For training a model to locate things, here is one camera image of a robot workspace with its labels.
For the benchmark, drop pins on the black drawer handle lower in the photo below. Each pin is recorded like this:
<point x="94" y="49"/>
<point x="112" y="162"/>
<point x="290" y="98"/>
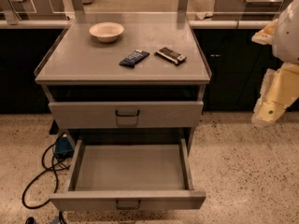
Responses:
<point x="127" y="205"/>

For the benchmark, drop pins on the dark brown snack bar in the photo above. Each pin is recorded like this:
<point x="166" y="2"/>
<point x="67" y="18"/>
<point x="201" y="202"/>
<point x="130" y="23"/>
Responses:
<point x="171" y="56"/>

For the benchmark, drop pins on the white ceramic bowl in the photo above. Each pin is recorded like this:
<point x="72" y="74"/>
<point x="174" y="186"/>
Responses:
<point x="107" y="31"/>

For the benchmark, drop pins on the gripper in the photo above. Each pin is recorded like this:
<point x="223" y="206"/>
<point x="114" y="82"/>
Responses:
<point x="288" y="36"/>

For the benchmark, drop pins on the grey background cart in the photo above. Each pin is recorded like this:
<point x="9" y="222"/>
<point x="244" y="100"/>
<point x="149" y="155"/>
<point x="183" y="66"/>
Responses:
<point x="43" y="10"/>

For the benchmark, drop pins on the grey counter rail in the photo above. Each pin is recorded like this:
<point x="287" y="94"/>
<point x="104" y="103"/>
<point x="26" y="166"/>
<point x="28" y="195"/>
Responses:
<point x="194" y="24"/>

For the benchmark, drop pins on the blue power box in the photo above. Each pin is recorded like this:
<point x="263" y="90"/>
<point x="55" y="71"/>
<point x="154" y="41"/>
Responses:
<point x="62" y="148"/>

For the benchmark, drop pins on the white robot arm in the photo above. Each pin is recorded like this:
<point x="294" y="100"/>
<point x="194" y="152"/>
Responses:
<point x="282" y="34"/>

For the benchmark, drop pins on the blue snack bar wrapper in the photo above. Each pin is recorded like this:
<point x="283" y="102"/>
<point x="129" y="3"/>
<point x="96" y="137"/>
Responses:
<point x="134" y="58"/>

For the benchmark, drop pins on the black drawer handle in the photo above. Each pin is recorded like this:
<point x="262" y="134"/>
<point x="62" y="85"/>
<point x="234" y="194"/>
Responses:
<point x="127" y="205"/>
<point x="128" y="114"/>

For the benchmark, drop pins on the grey drawer cabinet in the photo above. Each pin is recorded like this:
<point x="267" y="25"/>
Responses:
<point x="84" y="69"/>

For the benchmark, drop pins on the steel background table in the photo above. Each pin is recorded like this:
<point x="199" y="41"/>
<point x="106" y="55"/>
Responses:
<point x="246" y="10"/>

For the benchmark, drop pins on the grey drawer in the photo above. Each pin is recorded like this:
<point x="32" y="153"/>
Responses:
<point x="76" y="115"/>
<point x="158" y="175"/>

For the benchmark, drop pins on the black drawer handle upper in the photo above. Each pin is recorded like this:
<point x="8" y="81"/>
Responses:
<point x="128" y="114"/>

